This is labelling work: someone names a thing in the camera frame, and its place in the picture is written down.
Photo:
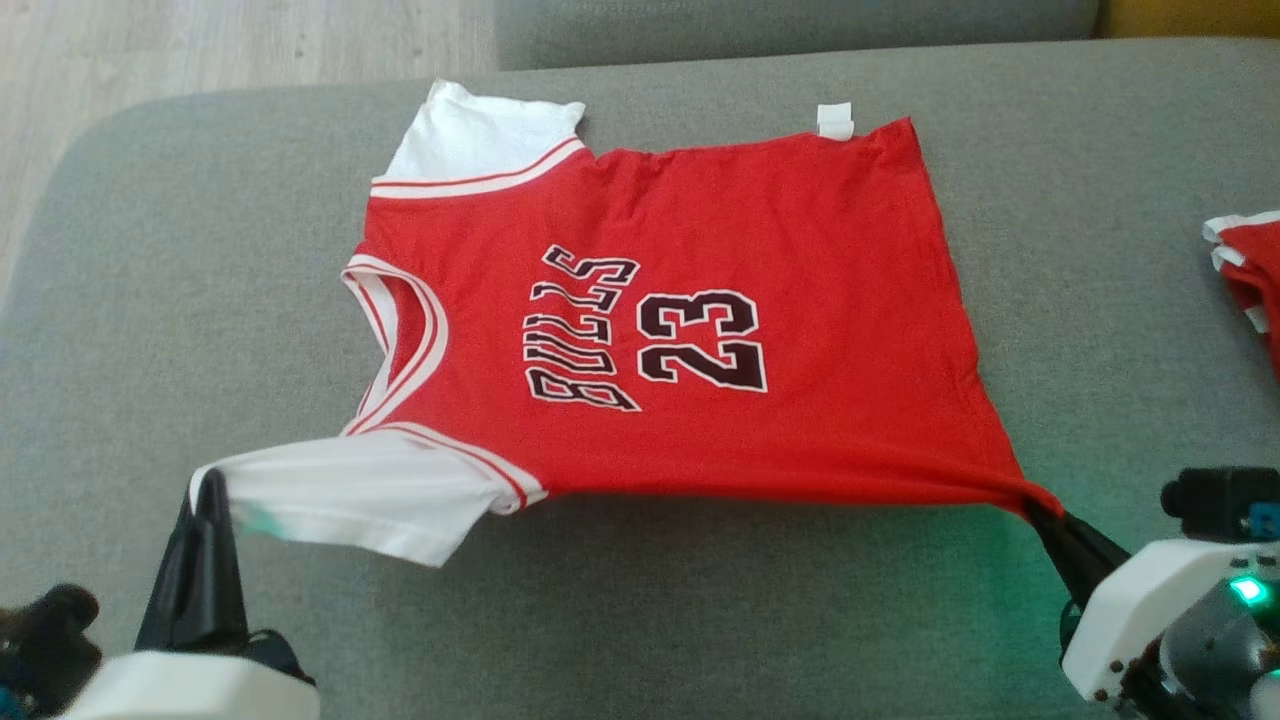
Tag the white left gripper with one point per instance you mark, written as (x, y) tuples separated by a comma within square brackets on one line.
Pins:
[(190, 690)]

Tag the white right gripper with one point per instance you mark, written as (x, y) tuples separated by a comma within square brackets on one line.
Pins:
[(1140, 610)]

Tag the red Bulls 23 jersey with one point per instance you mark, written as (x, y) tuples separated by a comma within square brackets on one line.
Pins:
[(800, 350)]

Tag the red garment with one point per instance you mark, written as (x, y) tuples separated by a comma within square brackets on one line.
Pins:
[(1260, 280)]

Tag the large grey sofa ottoman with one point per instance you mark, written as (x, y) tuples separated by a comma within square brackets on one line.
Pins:
[(150, 250)]

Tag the yellow sofa back cushion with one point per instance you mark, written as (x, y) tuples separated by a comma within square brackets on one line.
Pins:
[(1200, 15)]

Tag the grey sofa seat cushion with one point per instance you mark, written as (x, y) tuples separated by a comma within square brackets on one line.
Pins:
[(800, 25)]

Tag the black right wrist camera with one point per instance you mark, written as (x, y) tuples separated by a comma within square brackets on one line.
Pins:
[(1210, 500)]

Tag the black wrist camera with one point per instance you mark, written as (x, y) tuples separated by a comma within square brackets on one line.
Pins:
[(50, 640), (1210, 500)]

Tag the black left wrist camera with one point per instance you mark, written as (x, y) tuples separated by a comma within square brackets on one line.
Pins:
[(50, 640)]

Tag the blue right camera connector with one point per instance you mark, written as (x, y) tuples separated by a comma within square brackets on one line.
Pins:
[(1265, 522)]

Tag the blue camera connector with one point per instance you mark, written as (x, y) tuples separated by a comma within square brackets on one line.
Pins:
[(1265, 522), (8, 703)]

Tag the blue left camera connector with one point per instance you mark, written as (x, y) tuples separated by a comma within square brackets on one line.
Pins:
[(8, 703)]

